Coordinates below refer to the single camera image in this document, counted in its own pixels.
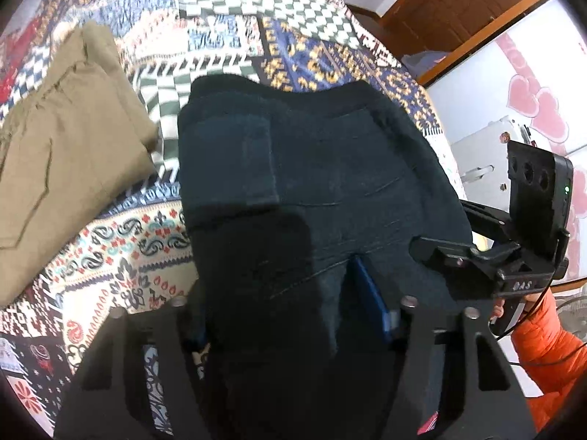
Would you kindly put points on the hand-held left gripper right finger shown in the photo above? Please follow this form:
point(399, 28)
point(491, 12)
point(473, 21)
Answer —
point(371, 298)

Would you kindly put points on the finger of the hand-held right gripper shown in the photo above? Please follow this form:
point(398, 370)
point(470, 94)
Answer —
point(463, 261)
point(486, 220)

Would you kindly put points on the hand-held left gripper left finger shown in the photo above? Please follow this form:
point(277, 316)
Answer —
point(181, 325)

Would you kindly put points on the black pants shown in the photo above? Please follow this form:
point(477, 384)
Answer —
point(312, 183)

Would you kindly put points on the khaki pants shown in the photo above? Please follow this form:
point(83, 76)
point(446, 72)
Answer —
point(69, 183)

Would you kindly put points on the person's right hand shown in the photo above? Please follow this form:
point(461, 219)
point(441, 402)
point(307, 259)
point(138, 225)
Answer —
point(497, 309)

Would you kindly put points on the white cabinet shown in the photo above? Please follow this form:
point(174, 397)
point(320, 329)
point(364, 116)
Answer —
point(481, 160)

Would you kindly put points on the patchwork printed blanket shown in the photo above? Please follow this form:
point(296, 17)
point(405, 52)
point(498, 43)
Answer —
point(137, 256)

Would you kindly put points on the standing fan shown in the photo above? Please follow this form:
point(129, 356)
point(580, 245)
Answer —
point(573, 311)

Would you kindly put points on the grey-blue cloth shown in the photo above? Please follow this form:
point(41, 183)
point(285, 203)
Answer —
point(424, 62)

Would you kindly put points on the wooden door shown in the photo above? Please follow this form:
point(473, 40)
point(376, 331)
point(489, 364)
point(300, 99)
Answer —
point(463, 9)

